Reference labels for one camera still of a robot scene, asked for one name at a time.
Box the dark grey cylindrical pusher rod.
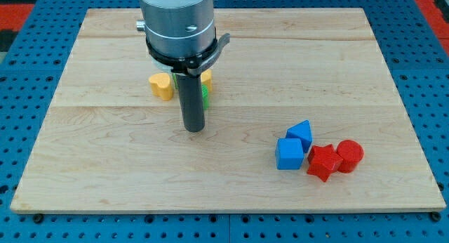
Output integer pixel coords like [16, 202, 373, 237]
[175, 74, 205, 133]

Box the yellow heart block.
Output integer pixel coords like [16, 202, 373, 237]
[148, 73, 173, 101]

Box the light wooden board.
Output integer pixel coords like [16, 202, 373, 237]
[11, 8, 445, 214]

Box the red star block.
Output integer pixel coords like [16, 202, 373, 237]
[307, 144, 343, 182]

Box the blue cube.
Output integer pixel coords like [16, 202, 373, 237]
[275, 138, 304, 170]

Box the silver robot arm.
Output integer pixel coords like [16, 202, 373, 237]
[139, 0, 217, 132]

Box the yellow block behind rod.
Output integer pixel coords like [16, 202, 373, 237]
[201, 69, 213, 92]

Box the red cylinder block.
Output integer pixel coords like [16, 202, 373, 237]
[336, 140, 364, 173]

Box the green ribbed block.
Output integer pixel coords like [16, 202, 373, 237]
[201, 84, 209, 110]

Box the blue triangular prism block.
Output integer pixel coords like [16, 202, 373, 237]
[286, 119, 313, 153]

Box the black clamp ring with lever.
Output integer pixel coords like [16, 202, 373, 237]
[145, 32, 232, 77]

